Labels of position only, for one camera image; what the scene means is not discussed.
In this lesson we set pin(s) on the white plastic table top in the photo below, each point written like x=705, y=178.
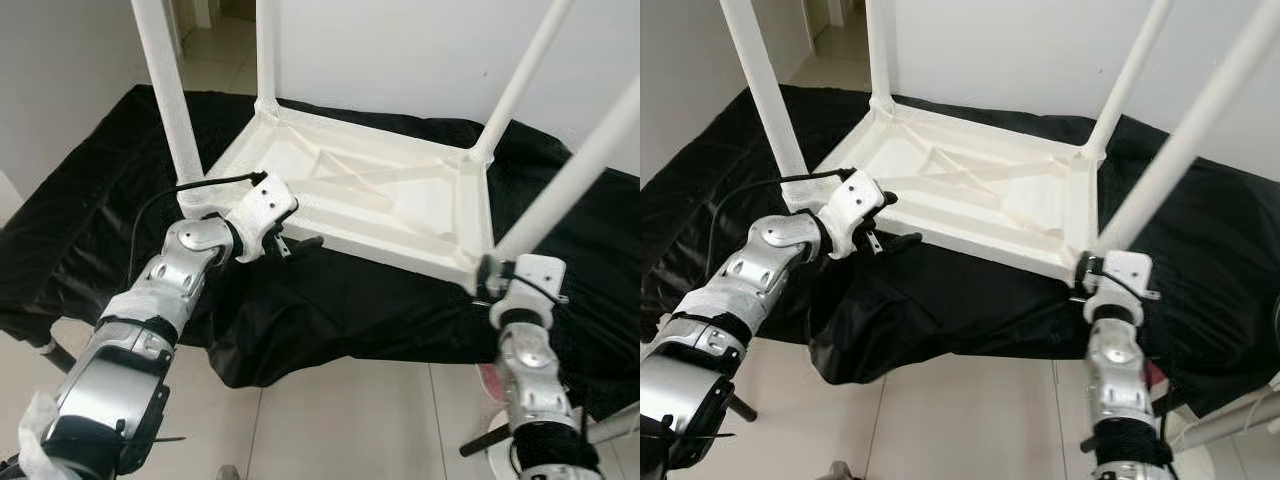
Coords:
x=380, y=190
x=980, y=180

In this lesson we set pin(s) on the white plastic table leg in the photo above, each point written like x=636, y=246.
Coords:
x=570, y=180
x=1190, y=130
x=1125, y=80
x=170, y=100
x=525, y=75
x=880, y=50
x=267, y=50
x=760, y=80

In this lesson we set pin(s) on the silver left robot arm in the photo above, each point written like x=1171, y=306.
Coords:
x=150, y=300
x=750, y=290

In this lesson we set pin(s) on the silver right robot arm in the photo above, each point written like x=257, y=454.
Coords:
x=530, y=380
x=1120, y=380

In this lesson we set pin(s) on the black cloth cover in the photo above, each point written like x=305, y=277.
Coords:
x=950, y=320
x=300, y=310

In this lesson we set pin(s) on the pink cushioned seat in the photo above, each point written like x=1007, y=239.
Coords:
x=1155, y=375
x=490, y=380

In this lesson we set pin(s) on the white metal pole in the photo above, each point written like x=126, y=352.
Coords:
x=1225, y=425
x=615, y=425

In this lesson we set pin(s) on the grey robot left leg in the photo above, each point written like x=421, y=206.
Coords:
x=228, y=473
x=840, y=472

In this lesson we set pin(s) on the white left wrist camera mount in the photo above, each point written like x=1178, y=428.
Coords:
x=262, y=210
x=858, y=205

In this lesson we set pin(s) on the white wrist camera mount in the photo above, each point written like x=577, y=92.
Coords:
x=262, y=210
x=1120, y=275
x=525, y=275
x=858, y=205

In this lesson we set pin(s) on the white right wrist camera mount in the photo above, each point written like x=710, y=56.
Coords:
x=525, y=275
x=1120, y=275

